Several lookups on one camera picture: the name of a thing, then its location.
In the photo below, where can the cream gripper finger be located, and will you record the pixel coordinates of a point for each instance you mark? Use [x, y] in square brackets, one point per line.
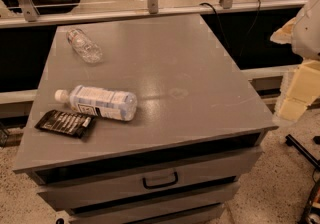
[300, 87]

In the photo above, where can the blue label plastic water bottle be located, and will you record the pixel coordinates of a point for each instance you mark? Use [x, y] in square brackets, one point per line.
[100, 102]

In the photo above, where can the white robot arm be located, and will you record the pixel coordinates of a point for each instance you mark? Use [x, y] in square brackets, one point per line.
[305, 35]

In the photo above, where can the clear empty plastic bottle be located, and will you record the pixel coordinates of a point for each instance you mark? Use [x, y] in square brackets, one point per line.
[87, 49]

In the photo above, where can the black stand leg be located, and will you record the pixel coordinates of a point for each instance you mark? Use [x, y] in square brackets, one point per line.
[291, 141]

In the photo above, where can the grey drawer cabinet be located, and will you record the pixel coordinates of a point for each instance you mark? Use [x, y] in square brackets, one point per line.
[192, 101]

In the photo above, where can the grey drawer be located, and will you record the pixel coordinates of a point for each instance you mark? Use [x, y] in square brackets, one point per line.
[190, 171]
[145, 207]

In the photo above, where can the black snack packet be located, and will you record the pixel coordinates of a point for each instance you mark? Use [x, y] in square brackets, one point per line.
[65, 123]

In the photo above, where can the top grey drawer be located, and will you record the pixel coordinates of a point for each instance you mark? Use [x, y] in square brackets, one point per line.
[190, 171]

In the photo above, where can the black drawer handle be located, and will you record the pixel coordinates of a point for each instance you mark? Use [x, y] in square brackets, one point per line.
[157, 182]

